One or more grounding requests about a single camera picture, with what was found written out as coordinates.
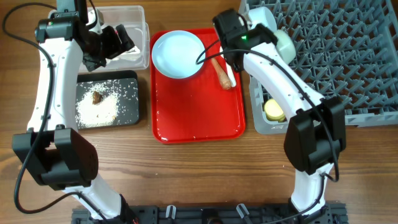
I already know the white tissue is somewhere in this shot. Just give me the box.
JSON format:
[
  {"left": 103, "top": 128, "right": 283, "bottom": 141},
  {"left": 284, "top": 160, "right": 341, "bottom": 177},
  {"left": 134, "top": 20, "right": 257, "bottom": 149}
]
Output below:
[{"left": 106, "top": 47, "right": 141, "bottom": 63}]

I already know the light blue bowl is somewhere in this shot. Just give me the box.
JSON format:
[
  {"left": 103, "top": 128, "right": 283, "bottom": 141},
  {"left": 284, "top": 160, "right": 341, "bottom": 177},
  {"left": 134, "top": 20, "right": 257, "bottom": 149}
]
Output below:
[{"left": 248, "top": 7, "right": 277, "bottom": 32}]

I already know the brown food scrap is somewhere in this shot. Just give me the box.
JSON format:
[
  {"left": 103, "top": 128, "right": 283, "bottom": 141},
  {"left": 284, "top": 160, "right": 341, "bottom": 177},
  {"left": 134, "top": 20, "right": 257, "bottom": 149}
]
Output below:
[{"left": 92, "top": 91, "right": 103, "bottom": 105}]

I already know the white plastic spoon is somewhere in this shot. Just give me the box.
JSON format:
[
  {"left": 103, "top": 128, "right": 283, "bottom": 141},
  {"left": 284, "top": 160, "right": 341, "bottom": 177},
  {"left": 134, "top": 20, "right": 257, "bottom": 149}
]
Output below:
[{"left": 226, "top": 63, "right": 236, "bottom": 88}]

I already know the pale green bowl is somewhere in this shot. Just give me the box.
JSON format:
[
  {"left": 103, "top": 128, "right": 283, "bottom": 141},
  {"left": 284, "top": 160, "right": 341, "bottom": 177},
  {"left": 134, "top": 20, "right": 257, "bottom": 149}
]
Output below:
[{"left": 274, "top": 30, "right": 296, "bottom": 64}]

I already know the light blue plate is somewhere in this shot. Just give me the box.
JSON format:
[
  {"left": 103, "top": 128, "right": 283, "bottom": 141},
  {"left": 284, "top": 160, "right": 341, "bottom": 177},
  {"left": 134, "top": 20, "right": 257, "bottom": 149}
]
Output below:
[{"left": 151, "top": 30, "right": 205, "bottom": 79}]

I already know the white rice pile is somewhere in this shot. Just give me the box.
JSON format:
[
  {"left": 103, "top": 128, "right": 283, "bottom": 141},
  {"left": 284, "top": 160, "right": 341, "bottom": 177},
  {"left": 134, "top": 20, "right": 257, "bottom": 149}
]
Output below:
[{"left": 76, "top": 79, "right": 139, "bottom": 128}]

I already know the yellow plastic cup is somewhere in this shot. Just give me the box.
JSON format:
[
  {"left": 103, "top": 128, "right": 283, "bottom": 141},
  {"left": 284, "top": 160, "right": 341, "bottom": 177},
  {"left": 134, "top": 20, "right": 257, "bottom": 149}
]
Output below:
[{"left": 263, "top": 98, "right": 285, "bottom": 122}]

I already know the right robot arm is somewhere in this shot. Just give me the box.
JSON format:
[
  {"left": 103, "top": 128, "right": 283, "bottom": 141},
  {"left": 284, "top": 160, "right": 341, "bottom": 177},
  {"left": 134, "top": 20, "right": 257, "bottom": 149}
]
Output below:
[{"left": 212, "top": 9, "right": 346, "bottom": 217}]

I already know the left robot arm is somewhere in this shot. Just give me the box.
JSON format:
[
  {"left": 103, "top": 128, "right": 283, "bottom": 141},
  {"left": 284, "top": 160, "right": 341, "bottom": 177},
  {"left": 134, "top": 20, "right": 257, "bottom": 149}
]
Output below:
[{"left": 12, "top": 1, "right": 139, "bottom": 223}]

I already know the grey dishwasher rack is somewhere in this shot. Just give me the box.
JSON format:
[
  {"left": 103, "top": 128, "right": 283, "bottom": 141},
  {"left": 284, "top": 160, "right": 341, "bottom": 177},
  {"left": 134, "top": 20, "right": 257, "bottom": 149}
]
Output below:
[{"left": 239, "top": 0, "right": 397, "bottom": 127}]

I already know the clear plastic bin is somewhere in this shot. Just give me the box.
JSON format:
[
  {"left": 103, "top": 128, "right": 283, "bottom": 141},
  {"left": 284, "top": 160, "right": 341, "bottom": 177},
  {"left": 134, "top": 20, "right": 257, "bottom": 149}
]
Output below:
[{"left": 48, "top": 5, "right": 150, "bottom": 74}]

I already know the black plastic tray bin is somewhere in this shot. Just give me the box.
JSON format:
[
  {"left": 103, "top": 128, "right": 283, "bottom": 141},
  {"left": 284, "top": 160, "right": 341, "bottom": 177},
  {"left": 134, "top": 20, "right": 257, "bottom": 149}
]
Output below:
[{"left": 74, "top": 70, "right": 140, "bottom": 130}]

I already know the red serving tray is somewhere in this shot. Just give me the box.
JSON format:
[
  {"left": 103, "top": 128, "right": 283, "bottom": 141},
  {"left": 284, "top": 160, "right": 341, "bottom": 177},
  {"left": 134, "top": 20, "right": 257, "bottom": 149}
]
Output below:
[{"left": 149, "top": 27, "right": 246, "bottom": 145}]

